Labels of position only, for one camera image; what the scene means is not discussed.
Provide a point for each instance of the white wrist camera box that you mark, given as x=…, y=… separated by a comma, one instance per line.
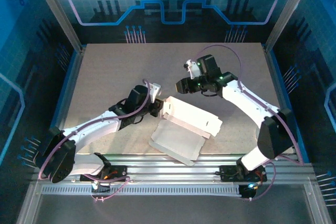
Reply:
x=193, y=68
x=155, y=89

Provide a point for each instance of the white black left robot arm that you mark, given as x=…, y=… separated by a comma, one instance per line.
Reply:
x=92, y=129

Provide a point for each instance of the pink paper box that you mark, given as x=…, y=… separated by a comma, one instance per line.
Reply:
x=183, y=129

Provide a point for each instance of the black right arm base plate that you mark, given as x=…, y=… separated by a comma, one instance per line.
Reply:
x=228, y=172

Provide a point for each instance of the aluminium blue side rail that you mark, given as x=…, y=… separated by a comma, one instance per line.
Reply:
x=69, y=87
x=278, y=90

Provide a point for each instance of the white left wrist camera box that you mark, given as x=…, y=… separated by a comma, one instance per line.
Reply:
x=155, y=89

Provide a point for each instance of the aluminium extrusion rail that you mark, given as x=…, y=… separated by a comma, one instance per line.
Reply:
x=170, y=170

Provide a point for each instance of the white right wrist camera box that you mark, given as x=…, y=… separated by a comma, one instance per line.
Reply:
x=193, y=68

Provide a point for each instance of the aluminium frame post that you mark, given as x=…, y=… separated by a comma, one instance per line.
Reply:
x=56, y=11
x=288, y=11

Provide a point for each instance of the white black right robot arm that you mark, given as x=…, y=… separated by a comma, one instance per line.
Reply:
x=244, y=98

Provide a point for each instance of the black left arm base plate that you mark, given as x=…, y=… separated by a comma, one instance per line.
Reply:
x=118, y=172

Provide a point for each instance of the black electronics module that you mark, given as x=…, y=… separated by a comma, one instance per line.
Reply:
x=248, y=191

